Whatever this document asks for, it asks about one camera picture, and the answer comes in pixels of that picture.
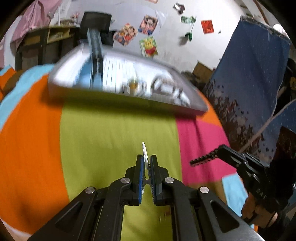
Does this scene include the white hair clip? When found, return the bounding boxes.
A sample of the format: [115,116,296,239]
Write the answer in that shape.
[142,142,149,194]

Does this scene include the black hair tie orange charm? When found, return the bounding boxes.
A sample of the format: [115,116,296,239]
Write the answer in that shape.
[121,79,147,96]

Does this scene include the light blue wristwatch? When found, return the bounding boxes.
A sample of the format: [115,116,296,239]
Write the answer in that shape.
[77,29,103,89]

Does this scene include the person's right hand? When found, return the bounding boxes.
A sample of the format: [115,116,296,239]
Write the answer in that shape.
[241,192,278,228]

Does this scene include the colourful striped bed blanket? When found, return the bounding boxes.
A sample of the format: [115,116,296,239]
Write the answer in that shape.
[1,65,247,240]

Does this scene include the blue dotted fabric wardrobe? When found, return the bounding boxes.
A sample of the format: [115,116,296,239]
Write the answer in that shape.
[204,16,295,162]

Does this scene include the brown cardboard box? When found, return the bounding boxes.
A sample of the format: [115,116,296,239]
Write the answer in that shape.
[192,62,214,82]

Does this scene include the green hanging brush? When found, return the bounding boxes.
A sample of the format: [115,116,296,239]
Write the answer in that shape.
[185,23,195,42]

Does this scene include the yellow bear poster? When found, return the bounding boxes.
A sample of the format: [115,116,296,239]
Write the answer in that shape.
[139,36,158,58]

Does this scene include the red square paper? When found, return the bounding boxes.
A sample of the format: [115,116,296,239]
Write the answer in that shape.
[201,20,214,34]

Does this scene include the anime character poster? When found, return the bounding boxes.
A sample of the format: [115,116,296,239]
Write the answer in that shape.
[138,15,158,36]

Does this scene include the grey shallow tray box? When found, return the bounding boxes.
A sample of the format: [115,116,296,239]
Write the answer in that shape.
[48,43,208,116]

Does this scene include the cartoon family poster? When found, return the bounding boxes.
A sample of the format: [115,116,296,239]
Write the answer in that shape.
[113,23,137,46]

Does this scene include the black office chair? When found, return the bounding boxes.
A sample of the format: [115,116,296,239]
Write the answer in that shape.
[79,11,114,46]

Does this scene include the wooden desk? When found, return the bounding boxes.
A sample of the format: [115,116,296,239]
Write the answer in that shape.
[15,26,80,70]

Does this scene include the pink curtain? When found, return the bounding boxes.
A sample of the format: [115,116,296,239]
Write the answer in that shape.
[11,0,62,43]

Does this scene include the green photos on wall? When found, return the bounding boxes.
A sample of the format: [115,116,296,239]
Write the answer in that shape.
[181,16,196,24]

